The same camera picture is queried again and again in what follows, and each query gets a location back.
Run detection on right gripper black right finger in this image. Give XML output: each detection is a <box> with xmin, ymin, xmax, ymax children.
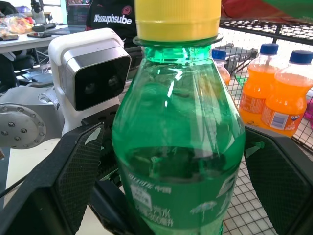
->
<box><xmin>244</xmin><ymin>125</ymin><xmax>313</xmax><ymax>235</ymax></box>

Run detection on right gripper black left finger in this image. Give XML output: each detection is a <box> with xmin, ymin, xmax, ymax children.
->
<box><xmin>0</xmin><ymin>123</ymin><xmax>105</xmax><ymax>235</ymax></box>

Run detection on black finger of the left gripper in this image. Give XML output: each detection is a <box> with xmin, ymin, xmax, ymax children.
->
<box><xmin>88</xmin><ymin>180</ymin><xmax>157</xmax><ymax>235</ymax></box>

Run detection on green soda bottle yellow cap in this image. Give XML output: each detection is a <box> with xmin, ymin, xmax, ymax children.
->
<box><xmin>111</xmin><ymin>0</ymin><xmax>246</xmax><ymax>235</ymax></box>

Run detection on orange soda bottle blue cap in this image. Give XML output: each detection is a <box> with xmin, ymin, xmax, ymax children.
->
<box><xmin>238</xmin><ymin>43</ymin><xmax>280</xmax><ymax>128</ymax></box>
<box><xmin>211</xmin><ymin>48</ymin><xmax>232</xmax><ymax>87</ymax></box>
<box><xmin>261</xmin><ymin>50</ymin><xmax>313</xmax><ymax>138</ymax></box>

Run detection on black office chair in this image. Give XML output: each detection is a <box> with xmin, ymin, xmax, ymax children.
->
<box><xmin>0</xmin><ymin>51</ymin><xmax>35</xmax><ymax>93</ymax></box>

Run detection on white background desk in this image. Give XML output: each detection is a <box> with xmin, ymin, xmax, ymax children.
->
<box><xmin>0</xmin><ymin>23</ymin><xmax>69</xmax><ymax>54</ymax></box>

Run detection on person in black printed shirt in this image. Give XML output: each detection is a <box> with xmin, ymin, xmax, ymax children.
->
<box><xmin>85</xmin><ymin>0</ymin><xmax>136</xmax><ymax>49</ymax></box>

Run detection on black smartphone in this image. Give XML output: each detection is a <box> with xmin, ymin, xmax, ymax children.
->
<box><xmin>26</xmin><ymin>31</ymin><xmax>52</xmax><ymax>38</ymax></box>

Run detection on dark computer monitor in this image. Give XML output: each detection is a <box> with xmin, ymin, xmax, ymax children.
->
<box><xmin>65</xmin><ymin>0</ymin><xmax>94</xmax><ymax>28</ymax></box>

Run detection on colourful snack bags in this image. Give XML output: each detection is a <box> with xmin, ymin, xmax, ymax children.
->
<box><xmin>0</xmin><ymin>13</ymin><xmax>34</xmax><ymax>39</ymax></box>

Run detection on red bag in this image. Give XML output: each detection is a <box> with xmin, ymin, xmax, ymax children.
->
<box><xmin>221</xmin><ymin>0</ymin><xmax>313</xmax><ymax>20</ymax></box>

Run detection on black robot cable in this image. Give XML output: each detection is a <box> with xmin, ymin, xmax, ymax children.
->
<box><xmin>0</xmin><ymin>175</ymin><xmax>29</xmax><ymax>198</ymax></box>

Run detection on white wire grid basket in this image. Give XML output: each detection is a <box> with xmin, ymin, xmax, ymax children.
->
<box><xmin>220</xmin><ymin>156</ymin><xmax>278</xmax><ymax>235</ymax></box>

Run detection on black wire mesh basket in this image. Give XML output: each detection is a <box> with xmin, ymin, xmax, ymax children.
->
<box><xmin>211</xmin><ymin>17</ymin><xmax>313</xmax><ymax>154</ymax></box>

